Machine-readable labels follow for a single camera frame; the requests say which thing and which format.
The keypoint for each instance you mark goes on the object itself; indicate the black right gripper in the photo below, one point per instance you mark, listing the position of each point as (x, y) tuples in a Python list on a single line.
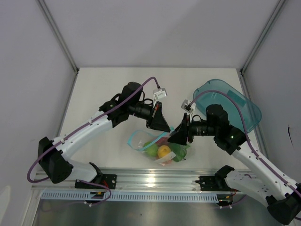
[(184, 130)]

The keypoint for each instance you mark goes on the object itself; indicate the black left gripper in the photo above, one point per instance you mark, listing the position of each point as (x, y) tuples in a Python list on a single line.
[(155, 120)]

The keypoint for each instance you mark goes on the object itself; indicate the dark green toy bell pepper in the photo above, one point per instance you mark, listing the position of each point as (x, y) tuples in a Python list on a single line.
[(180, 151)]

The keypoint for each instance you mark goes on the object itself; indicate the clear zip bag teal zipper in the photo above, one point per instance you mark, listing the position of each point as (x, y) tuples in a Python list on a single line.
[(141, 139)]

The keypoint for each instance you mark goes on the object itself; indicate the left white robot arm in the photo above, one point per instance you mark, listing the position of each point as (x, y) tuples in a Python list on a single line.
[(55, 155)]

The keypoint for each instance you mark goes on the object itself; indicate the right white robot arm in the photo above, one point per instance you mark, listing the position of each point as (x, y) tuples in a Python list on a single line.
[(279, 193)]

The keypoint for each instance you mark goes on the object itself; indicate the teal plastic tub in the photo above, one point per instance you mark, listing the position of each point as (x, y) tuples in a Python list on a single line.
[(228, 97)]

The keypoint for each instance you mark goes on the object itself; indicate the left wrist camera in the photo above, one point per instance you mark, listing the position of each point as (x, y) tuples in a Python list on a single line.
[(159, 94)]

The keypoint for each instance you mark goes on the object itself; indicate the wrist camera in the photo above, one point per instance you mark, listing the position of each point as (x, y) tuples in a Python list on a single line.
[(159, 94), (188, 106)]

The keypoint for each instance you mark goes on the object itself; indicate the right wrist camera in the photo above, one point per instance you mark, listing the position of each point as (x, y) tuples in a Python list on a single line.
[(188, 106)]

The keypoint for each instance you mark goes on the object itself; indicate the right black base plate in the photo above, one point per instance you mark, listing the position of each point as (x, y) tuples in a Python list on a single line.
[(212, 183)]

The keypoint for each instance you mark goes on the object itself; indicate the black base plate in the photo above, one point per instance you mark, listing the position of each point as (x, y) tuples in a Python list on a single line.
[(107, 180), (212, 183)]

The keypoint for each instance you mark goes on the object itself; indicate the aluminium mounting rail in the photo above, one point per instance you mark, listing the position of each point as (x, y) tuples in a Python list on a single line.
[(158, 180)]

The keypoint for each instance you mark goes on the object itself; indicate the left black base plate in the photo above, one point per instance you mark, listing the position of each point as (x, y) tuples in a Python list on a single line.
[(107, 180)]

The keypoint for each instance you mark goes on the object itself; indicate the white slotted cable duct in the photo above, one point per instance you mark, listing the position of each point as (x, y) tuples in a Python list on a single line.
[(130, 196)]

